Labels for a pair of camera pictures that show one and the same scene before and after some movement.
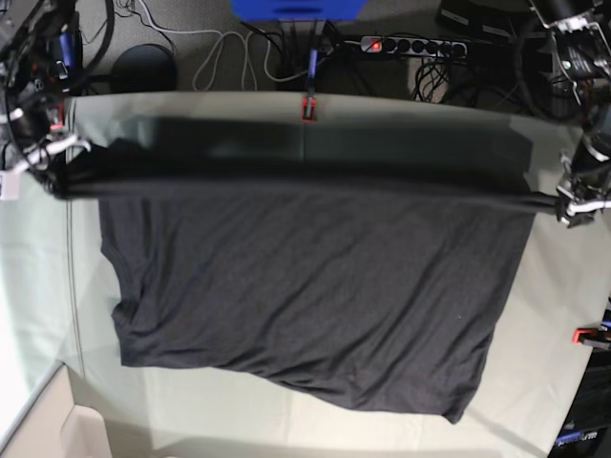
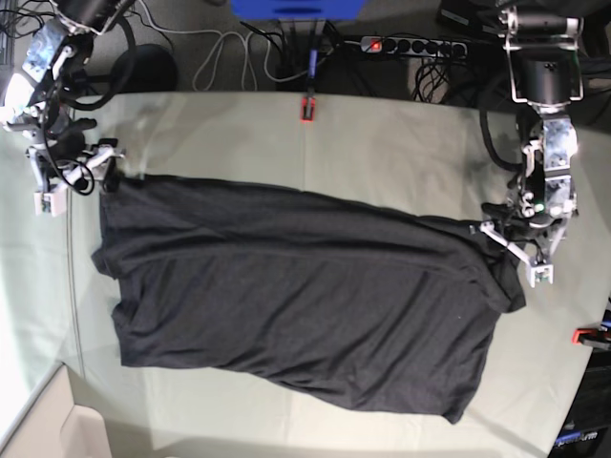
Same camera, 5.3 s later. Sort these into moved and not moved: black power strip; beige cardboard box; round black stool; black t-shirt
Moved: black t-shirt
Not moved: black power strip; round black stool; beige cardboard box
